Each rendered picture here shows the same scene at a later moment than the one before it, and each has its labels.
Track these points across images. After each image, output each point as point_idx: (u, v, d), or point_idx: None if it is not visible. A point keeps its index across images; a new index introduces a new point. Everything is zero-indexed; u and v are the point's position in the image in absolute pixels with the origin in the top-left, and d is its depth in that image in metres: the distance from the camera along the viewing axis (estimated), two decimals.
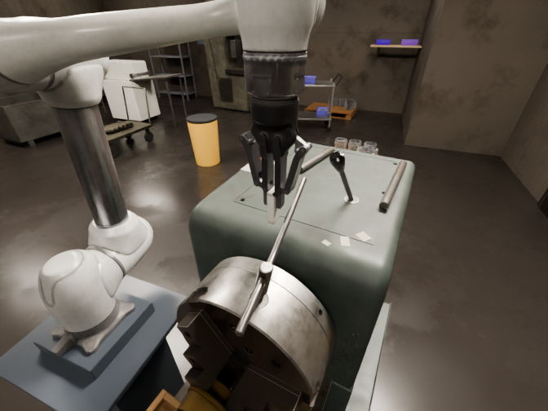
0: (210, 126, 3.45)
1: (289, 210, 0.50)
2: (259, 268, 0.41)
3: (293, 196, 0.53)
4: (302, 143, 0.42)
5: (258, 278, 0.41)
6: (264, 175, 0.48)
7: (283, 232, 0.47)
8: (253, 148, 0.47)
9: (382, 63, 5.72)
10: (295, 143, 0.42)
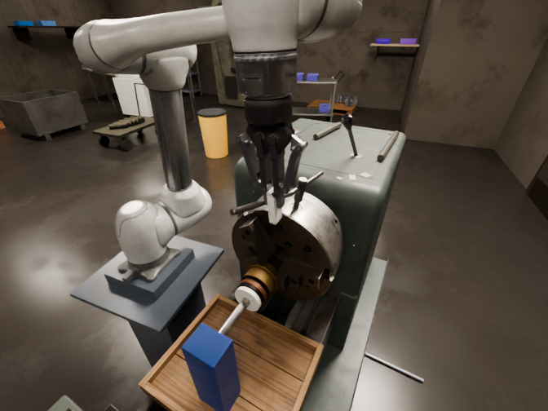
0: (220, 120, 3.68)
1: None
2: (305, 186, 0.62)
3: (255, 206, 0.49)
4: (298, 141, 0.42)
5: (305, 187, 0.64)
6: (262, 175, 0.48)
7: None
8: (249, 149, 0.47)
9: (381, 61, 5.95)
10: (291, 142, 0.42)
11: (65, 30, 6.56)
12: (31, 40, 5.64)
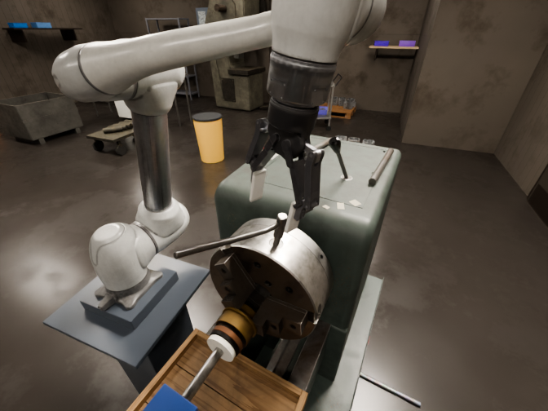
0: (215, 125, 3.61)
1: (228, 240, 0.47)
2: (284, 223, 0.56)
3: (209, 248, 0.44)
4: (311, 148, 0.40)
5: (285, 224, 0.57)
6: (258, 161, 0.49)
7: (248, 232, 0.51)
8: (262, 136, 0.47)
9: (380, 64, 5.88)
10: (306, 151, 0.40)
11: (61, 32, 6.49)
12: (25, 41, 5.58)
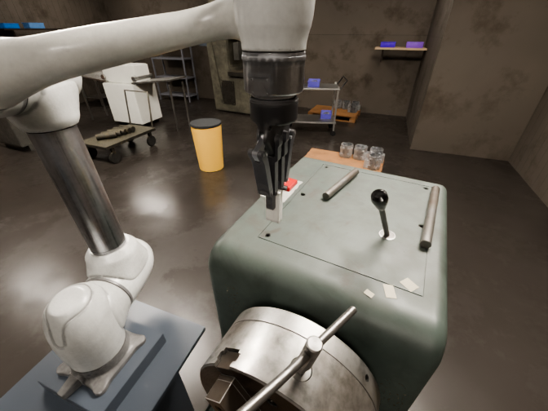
0: (214, 132, 3.39)
1: None
2: (317, 355, 0.34)
3: None
4: (255, 146, 0.41)
5: (318, 352, 0.36)
6: None
7: (260, 393, 0.29)
8: None
9: (386, 65, 5.66)
10: (258, 146, 0.42)
11: None
12: None
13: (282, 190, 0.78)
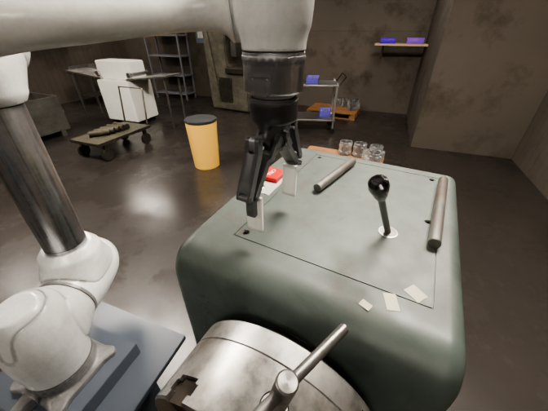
0: (209, 128, 3.30)
1: None
2: (291, 399, 0.24)
3: None
4: (254, 136, 0.40)
5: (293, 392, 0.26)
6: (283, 152, 0.52)
7: None
8: None
9: (386, 62, 5.57)
10: None
11: None
12: None
13: (267, 182, 0.69)
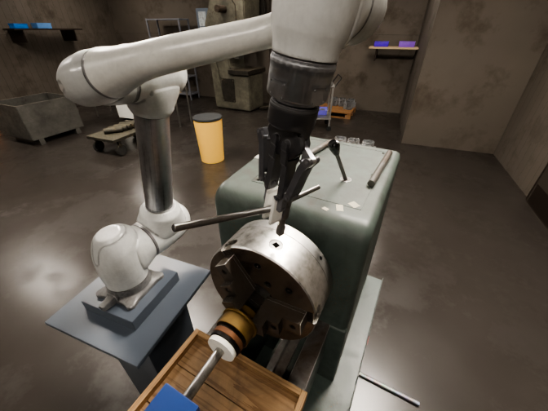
0: (215, 125, 3.62)
1: (231, 215, 0.44)
2: (289, 201, 0.53)
3: (209, 223, 0.41)
4: (308, 154, 0.40)
5: (291, 203, 0.54)
6: (268, 173, 0.48)
7: (252, 209, 0.48)
8: (267, 144, 0.47)
9: (380, 64, 5.89)
10: (302, 153, 0.41)
11: (61, 33, 6.50)
12: (26, 42, 5.59)
13: None
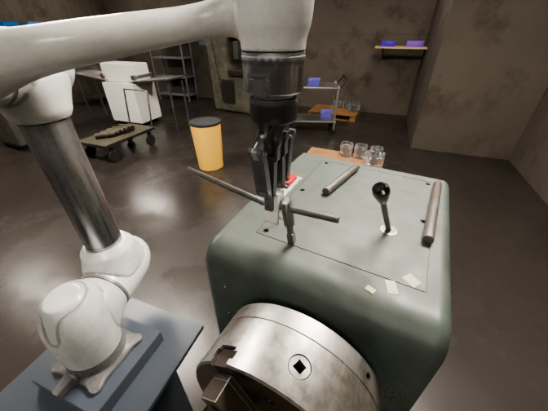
0: (214, 130, 3.38)
1: (224, 184, 0.54)
2: (283, 208, 0.49)
3: (207, 179, 0.56)
4: (254, 145, 0.40)
5: (289, 213, 0.50)
6: None
7: (247, 192, 0.53)
8: None
9: (386, 64, 5.65)
10: (258, 146, 0.41)
11: None
12: None
13: None
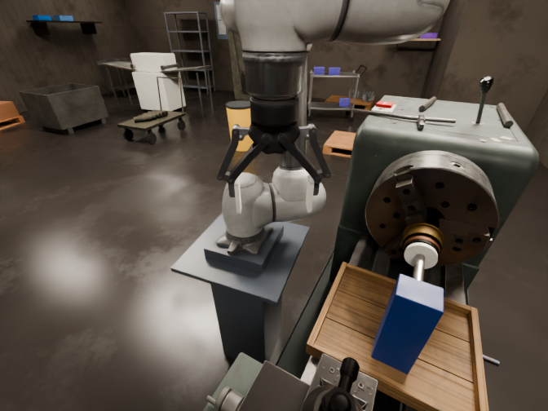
0: (249, 112, 3.66)
1: (379, 112, 0.96)
2: (421, 114, 0.89)
3: (367, 110, 0.98)
4: (241, 126, 0.43)
5: (424, 117, 0.88)
6: None
7: (393, 116, 0.94)
8: (309, 143, 0.45)
9: (399, 56, 5.93)
10: (245, 132, 0.44)
11: (81, 25, 6.54)
12: (49, 34, 5.63)
13: (385, 108, 1.05)
